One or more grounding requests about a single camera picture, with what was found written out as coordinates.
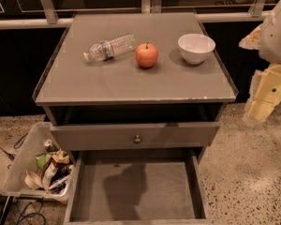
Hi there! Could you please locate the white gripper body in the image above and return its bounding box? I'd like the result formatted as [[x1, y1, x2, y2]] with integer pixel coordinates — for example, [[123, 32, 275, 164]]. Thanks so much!
[[259, 0, 281, 65]]

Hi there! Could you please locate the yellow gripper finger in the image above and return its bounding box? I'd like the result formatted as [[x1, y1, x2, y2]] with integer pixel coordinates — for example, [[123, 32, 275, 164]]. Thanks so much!
[[239, 25, 261, 50], [243, 64, 281, 126]]

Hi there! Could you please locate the red apple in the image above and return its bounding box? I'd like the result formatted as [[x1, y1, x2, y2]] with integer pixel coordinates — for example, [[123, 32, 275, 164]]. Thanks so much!
[[135, 42, 158, 68]]

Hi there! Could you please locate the grey drawer cabinet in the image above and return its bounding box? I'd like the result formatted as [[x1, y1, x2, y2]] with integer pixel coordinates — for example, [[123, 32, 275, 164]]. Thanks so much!
[[32, 12, 239, 225]]

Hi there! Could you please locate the round metal drawer knob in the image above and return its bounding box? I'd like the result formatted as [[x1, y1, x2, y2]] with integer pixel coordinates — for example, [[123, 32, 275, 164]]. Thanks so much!
[[134, 135, 141, 144]]

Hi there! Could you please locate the grey top drawer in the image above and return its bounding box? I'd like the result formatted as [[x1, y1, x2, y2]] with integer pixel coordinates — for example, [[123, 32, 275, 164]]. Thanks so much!
[[51, 122, 219, 151]]

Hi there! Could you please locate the open grey middle drawer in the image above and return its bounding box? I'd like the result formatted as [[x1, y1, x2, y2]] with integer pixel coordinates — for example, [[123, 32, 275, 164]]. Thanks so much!
[[64, 148, 212, 225]]

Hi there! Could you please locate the white ceramic bowl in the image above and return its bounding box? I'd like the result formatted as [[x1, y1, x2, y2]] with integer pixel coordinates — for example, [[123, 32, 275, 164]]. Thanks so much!
[[178, 34, 215, 65]]

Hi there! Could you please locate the clear plastic water bottle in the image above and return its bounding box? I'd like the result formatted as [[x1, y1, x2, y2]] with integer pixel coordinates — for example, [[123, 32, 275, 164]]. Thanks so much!
[[83, 34, 136, 63]]

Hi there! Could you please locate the brown white snack bag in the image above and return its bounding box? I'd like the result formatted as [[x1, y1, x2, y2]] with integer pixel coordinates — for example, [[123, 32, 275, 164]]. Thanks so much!
[[41, 150, 70, 190]]

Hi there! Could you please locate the metal can in bin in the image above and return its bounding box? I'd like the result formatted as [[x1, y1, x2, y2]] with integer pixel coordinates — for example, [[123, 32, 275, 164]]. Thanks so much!
[[43, 140, 57, 152]]

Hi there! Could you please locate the clear plastic storage bin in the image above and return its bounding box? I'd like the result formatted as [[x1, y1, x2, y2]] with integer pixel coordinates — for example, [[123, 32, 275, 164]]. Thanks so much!
[[2, 122, 68, 203]]

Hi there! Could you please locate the green bag in bin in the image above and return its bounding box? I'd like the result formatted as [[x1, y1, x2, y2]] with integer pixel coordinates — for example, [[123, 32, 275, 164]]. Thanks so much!
[[36, 153, 52, 171]]

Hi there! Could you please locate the white cup in bin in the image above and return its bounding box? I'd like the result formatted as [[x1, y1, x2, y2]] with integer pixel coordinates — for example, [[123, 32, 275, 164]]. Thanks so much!
[[24, 171, 43, 189]]

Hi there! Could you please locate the metal railing frame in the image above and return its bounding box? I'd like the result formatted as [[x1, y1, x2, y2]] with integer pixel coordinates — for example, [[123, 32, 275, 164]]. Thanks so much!
[[0, 0, 270, 30]]

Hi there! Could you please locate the black cable on floor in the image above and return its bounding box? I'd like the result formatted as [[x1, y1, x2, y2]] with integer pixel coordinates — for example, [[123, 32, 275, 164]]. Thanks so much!
[[0, 132, 29, 162]]

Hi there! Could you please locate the blue cable on floor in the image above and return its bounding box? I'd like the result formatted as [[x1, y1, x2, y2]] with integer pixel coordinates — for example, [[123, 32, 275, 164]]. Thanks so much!
[[15, 199, 47, 225]]

